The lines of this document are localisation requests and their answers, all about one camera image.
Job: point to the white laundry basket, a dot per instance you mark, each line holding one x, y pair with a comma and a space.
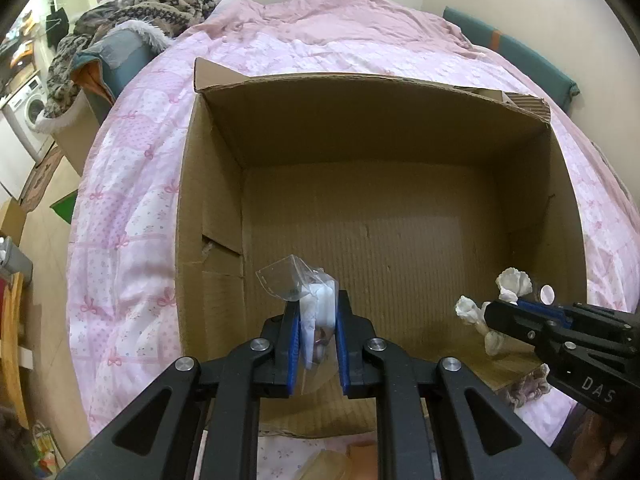
75, 130

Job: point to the white cabinet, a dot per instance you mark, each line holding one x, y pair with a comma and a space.
12, 160

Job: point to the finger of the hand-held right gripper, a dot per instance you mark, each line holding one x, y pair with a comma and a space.
505, 317
547, 308

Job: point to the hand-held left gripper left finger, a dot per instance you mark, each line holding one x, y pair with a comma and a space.
295, 355

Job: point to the yellow wooden chair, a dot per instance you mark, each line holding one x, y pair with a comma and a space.
12, 350

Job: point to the pink patterned bedcover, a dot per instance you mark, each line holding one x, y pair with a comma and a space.
150, 210

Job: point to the dark hanging garment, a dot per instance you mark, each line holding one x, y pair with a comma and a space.
56, 20

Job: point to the beige lace scrunchie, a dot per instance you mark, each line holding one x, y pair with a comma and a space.
525, 385

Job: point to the white washing machine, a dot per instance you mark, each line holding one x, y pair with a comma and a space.
30, 105

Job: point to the brown patterned rug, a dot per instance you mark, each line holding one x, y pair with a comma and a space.
42, 175

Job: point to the blue-grey jacket with fur hood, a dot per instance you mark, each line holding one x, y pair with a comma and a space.
122, 60

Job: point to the beige tube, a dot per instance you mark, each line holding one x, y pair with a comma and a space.
362, 460

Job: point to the small cardboard box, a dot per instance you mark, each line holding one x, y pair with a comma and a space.
11, 222

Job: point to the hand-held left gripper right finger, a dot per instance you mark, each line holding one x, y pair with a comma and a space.
344, 355

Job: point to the clear plastic bag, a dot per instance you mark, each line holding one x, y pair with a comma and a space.
315, 305

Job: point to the green plastic dustpan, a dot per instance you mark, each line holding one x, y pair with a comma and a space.
64, 208

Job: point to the grey bin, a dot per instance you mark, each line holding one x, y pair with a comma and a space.
17, 260

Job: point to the brown cardboard box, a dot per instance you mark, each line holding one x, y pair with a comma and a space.
375, 210

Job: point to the white ruffled cloth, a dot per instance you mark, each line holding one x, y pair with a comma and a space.
512, 282

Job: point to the teal padded mat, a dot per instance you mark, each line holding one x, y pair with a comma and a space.
525, 55

